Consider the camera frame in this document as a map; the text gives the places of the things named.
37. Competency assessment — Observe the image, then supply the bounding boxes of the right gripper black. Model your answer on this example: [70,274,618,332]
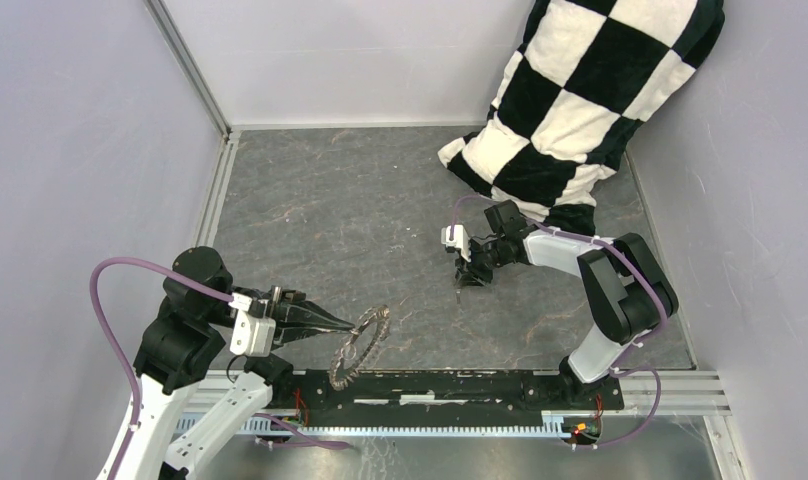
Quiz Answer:
[455,237,509,288]

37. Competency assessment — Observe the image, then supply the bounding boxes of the metal disc with key rings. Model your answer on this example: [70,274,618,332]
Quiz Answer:
[328,305,390,391]

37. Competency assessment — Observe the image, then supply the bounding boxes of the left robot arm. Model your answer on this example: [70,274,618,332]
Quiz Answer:
[89,246,356,479]

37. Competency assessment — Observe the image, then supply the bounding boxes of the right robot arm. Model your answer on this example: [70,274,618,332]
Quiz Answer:
[441,201,679,408]

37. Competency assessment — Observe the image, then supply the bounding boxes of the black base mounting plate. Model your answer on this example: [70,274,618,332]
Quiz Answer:
[267,370,625,428]

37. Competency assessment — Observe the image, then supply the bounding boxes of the black and white checkered pillow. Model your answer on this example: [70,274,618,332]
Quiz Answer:
[438,0,726,235]

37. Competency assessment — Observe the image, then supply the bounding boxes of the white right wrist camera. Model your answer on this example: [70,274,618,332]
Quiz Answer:
[441,224,471,263]

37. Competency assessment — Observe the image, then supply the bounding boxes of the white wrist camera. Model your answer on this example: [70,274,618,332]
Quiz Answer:
[441,224,471,263]
[229,293,276,357]

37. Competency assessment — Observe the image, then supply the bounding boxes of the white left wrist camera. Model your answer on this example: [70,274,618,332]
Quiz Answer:
[229,293,276,357]

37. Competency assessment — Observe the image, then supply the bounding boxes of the white slotted cable duct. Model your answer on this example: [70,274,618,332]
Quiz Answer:
[234,413,571,439]

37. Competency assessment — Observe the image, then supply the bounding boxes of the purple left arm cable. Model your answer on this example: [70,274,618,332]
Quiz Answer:
[89,256,352,480]

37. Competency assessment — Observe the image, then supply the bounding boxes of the aluminium frame rail front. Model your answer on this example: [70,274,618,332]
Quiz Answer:
[130,369,733,417]

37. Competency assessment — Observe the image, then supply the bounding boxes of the aluminium corner post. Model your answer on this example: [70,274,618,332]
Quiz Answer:
[144,0,232,138]

